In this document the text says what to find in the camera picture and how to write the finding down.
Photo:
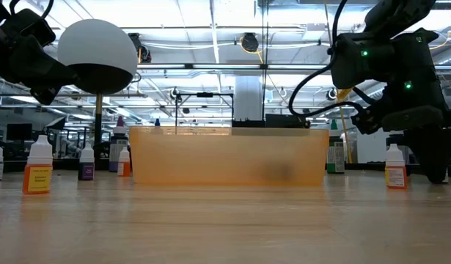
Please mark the large green food coloring bottle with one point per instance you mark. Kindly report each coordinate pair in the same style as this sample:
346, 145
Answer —
336, 157

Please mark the translucent orange plastic bin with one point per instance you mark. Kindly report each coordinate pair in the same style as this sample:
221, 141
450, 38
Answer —
210, 157

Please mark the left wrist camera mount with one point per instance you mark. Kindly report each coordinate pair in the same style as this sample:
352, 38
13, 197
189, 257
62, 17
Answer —
31, 27

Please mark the large purple food coloring bottle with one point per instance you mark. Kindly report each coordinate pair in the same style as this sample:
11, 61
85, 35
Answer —
117, 143

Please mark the black equipment box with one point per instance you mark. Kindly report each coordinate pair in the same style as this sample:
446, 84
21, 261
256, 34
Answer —
284, 121

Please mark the small white dropper bottle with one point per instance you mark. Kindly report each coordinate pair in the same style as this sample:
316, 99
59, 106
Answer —
445, 177

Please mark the large blue food coloring bottle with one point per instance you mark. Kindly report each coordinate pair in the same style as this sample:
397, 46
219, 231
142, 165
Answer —
157, 122

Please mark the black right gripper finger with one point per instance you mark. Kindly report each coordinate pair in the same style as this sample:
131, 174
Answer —
434, 161

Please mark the dark computer monitor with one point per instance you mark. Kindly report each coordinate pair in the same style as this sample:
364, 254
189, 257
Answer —
19, 132

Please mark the black background rig frame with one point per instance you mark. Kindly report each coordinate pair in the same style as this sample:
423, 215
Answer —
205, 94

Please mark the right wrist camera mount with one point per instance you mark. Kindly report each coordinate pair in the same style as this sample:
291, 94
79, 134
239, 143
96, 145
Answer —
401, 119

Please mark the small orange white label bottle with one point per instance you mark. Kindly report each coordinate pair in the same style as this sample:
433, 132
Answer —
395, 176

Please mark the small lemon yellow label bottle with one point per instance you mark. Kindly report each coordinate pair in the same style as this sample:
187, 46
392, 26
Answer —
38, 179

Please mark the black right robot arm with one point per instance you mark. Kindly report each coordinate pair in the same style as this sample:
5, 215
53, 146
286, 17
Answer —
394, 55

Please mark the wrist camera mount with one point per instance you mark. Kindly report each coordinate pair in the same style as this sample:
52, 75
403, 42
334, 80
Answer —
401, 119
31, 27

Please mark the thin yellow pole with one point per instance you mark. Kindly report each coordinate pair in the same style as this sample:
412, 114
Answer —
344, 128

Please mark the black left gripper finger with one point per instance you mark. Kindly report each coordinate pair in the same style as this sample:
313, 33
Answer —
48, 96
42, 66

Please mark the white black sphere on pole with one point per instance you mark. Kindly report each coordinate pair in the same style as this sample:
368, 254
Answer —
97, 47

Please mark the small purple food coloring bottle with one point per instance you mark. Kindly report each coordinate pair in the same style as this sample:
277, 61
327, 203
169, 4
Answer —
86, 171

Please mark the small orange food coloring bottle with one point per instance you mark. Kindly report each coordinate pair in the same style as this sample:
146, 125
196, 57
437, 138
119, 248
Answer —
124, 168

